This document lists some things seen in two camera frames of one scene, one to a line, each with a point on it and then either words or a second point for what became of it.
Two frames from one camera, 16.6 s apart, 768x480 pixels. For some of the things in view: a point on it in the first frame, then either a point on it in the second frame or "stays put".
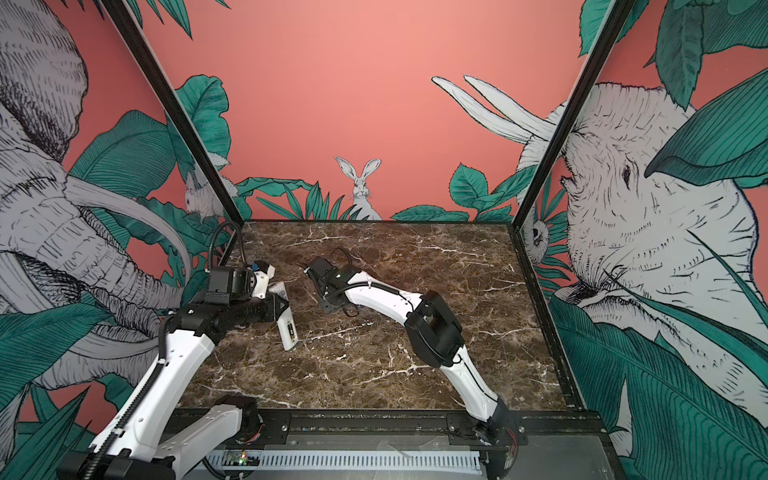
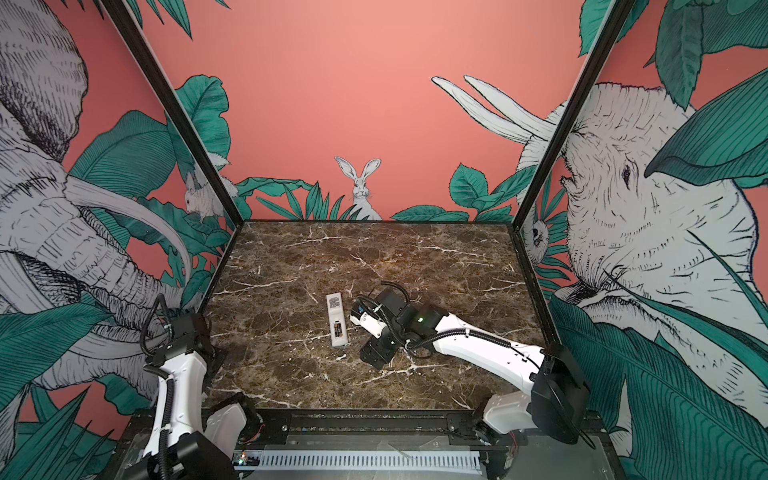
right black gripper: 327,306 → 373,349
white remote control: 286,324 → 336,319
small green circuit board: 241,457 stays put
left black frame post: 127,27 stays put
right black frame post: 611,27 stays put
